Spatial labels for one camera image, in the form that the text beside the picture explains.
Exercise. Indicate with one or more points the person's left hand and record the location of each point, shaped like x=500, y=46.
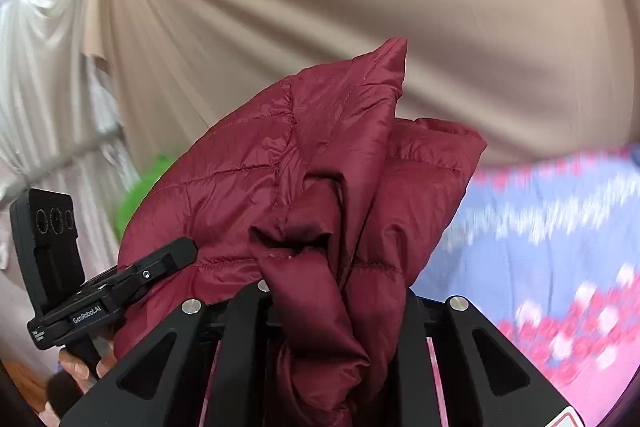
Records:
x=75, y=369

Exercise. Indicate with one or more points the white satin curtain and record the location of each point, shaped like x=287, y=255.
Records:
x=40, y=82

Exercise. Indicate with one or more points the floral pink and blue blanket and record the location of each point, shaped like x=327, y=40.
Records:
x=550, y=232

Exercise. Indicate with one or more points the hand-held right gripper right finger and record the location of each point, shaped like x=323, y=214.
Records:
x=417, y=317

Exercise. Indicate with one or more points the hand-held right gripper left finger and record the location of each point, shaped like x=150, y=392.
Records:
x=247, y=307

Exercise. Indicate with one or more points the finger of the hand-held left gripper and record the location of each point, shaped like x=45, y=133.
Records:
x=160, y=264

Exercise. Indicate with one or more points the maroon quilted jacket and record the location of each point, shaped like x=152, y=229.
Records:
x=300, y=167

